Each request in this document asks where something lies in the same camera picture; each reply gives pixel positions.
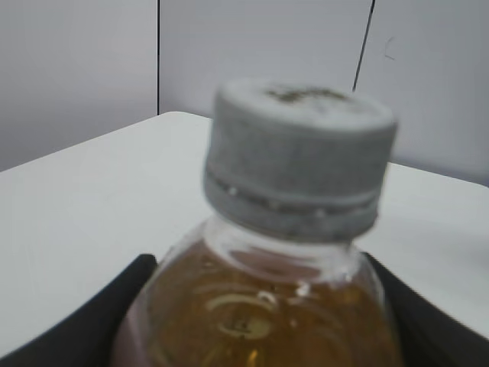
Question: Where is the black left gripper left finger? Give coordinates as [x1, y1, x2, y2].
[1, 254, 157, 366]

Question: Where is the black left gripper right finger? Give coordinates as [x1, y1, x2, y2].
[364, 252, 488, 367]

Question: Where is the peach oolong tea bottle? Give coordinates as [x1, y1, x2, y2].
[108, 216, 404, 366]

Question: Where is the white bottle cap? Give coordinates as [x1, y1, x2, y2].
[203, 80, 398, 242]

